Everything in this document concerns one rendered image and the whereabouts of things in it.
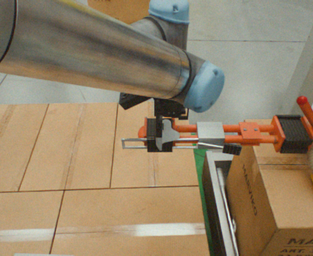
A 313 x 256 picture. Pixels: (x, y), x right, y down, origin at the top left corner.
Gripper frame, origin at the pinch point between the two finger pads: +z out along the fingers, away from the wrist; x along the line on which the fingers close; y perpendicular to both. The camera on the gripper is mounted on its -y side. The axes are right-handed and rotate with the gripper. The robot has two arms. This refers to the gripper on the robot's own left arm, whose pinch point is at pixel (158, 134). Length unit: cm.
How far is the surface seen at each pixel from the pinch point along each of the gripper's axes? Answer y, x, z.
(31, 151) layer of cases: -62, 40, 54
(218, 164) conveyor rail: 28, 30, 52
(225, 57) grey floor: 71, 213, 110
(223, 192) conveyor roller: 29, 16, 53
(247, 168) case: 30.1, 5.1, 22.4
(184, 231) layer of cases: 11, -2, 54
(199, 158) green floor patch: 30, 78, 109
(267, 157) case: 33.7, 2.7, 13.4
